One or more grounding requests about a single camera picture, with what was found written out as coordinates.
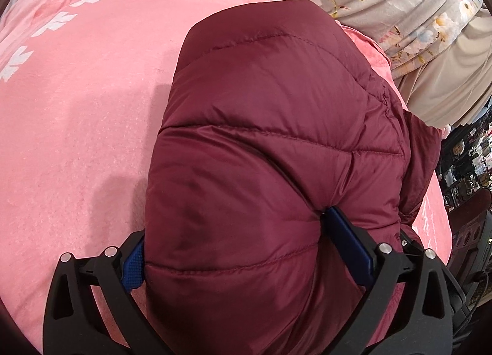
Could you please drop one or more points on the pink blanket with white print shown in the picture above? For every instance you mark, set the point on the pink blanket with white print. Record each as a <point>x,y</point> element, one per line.
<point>77,116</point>

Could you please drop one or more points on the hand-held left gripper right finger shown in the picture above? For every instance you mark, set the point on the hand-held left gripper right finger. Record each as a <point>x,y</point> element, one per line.
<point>348,239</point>

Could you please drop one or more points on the beige bed sheet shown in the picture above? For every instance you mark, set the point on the beige bed sheet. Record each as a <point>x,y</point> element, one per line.
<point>446,86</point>

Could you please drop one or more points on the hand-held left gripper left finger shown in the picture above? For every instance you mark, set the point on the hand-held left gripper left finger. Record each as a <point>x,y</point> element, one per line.
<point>133,262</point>

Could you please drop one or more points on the maroon puffer jacket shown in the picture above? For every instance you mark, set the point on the maroon puffer jacket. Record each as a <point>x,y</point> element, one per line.
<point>269,170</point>

